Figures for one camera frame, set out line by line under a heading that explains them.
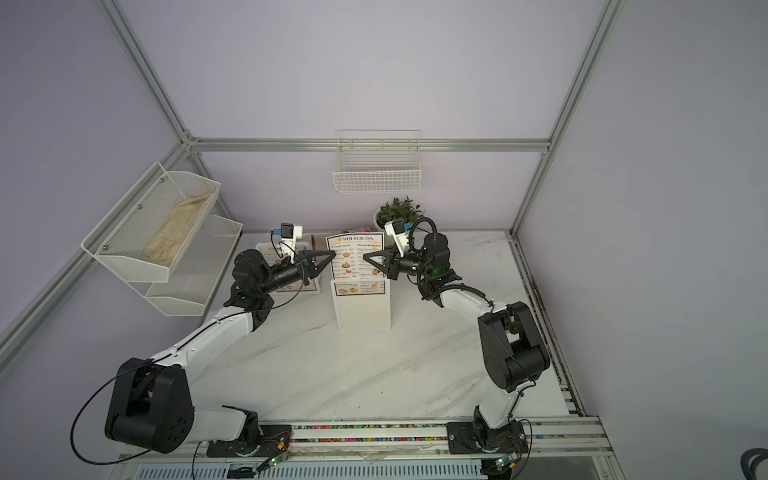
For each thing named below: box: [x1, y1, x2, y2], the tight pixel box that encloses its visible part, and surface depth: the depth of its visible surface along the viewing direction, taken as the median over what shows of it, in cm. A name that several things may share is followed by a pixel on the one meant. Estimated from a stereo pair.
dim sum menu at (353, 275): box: [326, 232, 386, 297], surface depth 80 cm
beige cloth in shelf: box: [141, 193, 212, 267], surface depth 82 cm
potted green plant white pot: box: [373, 195, 424, 229], surface depth 106 cm
